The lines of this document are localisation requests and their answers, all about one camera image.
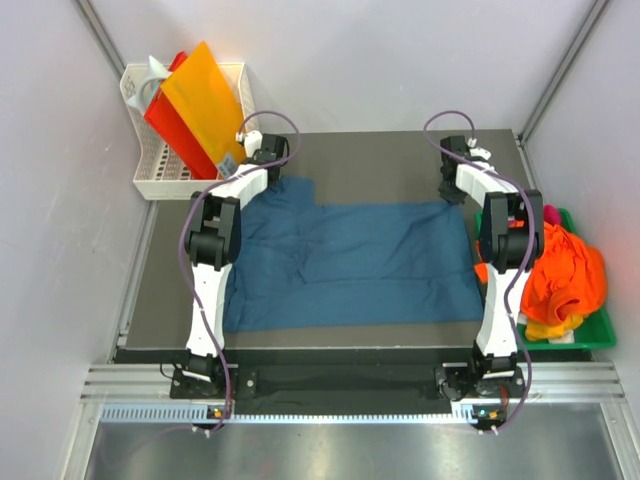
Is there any blue t shirt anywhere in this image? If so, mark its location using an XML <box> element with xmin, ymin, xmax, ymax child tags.
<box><xmin>224</xmin><ymin>177</ymin><xmax>483</xmax><ymax>333</ymax></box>

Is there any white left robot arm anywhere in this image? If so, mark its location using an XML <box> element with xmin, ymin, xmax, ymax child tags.
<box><xmin>175</xmin><ymin>130</ymin><xmax>290</xmax><ymax>397</ymax></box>

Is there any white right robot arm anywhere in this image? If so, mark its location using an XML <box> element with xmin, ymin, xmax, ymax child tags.
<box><xmin>439</xmin><ymin>135</ymin><xmax>544</xmax><ymax>396</ymax></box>

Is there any orange plastic board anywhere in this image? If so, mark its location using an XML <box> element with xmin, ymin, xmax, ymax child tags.
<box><xmin>160</xmin><ymin>42</ymin><xmax>245</xmax><ymax>178</ymax></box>

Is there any pink t shirt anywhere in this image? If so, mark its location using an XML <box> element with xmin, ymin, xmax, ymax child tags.
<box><xmin>543</xmin><ymin>204</ymin><xmax>562</xmax><ymax>226</ymax></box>

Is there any red plastic board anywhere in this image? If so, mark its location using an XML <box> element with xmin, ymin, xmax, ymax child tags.
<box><xmin>143</xmin><ymin>52</ymin><xmax>218</xmax><ymax>180</ymax></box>

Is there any white perforated plastic basket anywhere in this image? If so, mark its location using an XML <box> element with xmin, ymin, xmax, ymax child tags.
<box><xmin>127</xmin><ymin>62</ymin><xmax>256</xmax><ymax>201</ymax></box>

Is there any orange t shirt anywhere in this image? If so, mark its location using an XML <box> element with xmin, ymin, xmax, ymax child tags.
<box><xmin>472</xmin><ymin>222</ymin><xmax>609</xmax><ymax>326</ymax></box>

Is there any yellow t shirt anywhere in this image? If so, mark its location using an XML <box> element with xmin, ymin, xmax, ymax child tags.
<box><xmin>525</xmin><ymin>316</ymin><xmax>583</xmax><ymax>344</ymax></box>

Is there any green plastic bin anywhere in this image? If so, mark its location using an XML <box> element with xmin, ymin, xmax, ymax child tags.
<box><xmin>475</xmin><ymin>208</ymin><xmax>616</xmax><ymax>351</ymax></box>

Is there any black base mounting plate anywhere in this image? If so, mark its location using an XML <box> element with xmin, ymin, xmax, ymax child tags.
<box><xmin>168</xmin><ymin>346</ymin><xmax>526</xmax><ymax>415</ymax></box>

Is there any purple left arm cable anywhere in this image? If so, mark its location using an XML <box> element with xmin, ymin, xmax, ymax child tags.
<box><xmin>177</xmin><ymin>109</ymin><xmax>302</xmax><ymax>436</ymax></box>

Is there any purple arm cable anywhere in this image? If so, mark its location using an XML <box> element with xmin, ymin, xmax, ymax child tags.
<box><xmin>177</xmin><ymin>109</ymin><xmax>302</xmax><ymax>436</ymax></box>
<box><xmin>422</xmin><ymin>109</ymin><xmax>539</xmax><ymax>436</ymax></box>

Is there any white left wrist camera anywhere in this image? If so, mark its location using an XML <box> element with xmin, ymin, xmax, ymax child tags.
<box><xmin>236</xmin><ymin>130</ymin><xmax>263</xmax><ymax>158</ymax></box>

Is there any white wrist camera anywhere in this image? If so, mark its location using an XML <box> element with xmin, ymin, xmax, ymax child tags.
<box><xmin>467</xmin><ymin>137</ymin><xmax>492</xmax><ymax>163</ymax></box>
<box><xmin>236</xmin><ymin>130</ymin><xmax>263</xmax><ymax>158</ymax></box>

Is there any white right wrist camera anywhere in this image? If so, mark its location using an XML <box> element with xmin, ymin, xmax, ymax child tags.
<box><xmin>467</xmin><ymin>137</ymin><xmax>492</xmax><ymax>163</ymax></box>

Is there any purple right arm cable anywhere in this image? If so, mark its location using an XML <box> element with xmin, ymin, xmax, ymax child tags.
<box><xmin>422</xmin><ymin>109</ymin><xmax>539</xmax><ymax>436</ymax></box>

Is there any light blue plastic ring tool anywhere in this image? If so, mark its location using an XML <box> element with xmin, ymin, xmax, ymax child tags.
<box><xmin>126</xmin><ymin>56</ymin><xmax>171</xmax><ymax>115</ymax></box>

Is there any grey slotted cable duct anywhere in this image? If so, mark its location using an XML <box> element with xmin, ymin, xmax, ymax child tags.
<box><xmin>100</xmin><ymin>404</ymin><xmax>477</xmax><ymax>425</ymax></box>

